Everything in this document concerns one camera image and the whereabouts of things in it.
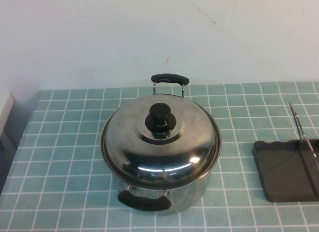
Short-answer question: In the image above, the steel pot lid black knob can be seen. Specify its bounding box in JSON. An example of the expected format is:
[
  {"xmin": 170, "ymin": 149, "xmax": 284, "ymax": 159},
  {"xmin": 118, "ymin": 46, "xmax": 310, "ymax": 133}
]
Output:
[{"xmin": 101, "ymin": 93, "xmax": 222, "ymax": 188}]

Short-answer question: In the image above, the stainless steel cooking pot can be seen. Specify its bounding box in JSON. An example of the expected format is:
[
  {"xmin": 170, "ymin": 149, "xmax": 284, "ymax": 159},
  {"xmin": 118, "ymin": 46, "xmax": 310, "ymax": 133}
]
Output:
[{"xmin": 100, "ymin": 72, "xmax": 222, "ymax": 213}]

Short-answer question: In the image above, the black lid rack tray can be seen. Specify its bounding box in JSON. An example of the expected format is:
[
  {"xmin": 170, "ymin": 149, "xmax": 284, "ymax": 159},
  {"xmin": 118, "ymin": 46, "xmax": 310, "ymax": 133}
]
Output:
[{"xmin": 252, "ymin": 102, "xmax": 319, "ymax": 203}]

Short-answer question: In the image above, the beige panel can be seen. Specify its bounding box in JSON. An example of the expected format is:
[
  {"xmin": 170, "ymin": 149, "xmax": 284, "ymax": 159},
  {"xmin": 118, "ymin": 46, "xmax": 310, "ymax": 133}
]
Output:
[{"xmin": 0, "ymin": 92, "xmax": 16, "ymax": 141}]

